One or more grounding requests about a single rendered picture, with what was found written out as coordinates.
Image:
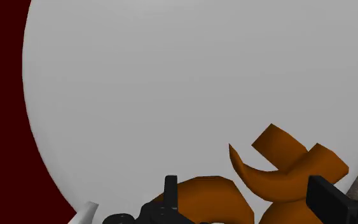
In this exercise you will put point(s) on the small white pointed piece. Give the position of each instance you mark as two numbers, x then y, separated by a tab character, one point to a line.
87	212

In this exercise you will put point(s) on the orange-brown curved figure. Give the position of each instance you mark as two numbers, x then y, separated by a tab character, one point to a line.
284	183

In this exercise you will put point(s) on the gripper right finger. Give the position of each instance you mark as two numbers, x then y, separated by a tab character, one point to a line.
330	201

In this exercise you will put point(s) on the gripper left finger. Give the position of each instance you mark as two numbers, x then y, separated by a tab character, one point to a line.
170	198

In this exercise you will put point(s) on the white round table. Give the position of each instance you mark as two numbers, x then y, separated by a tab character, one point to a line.
166	93

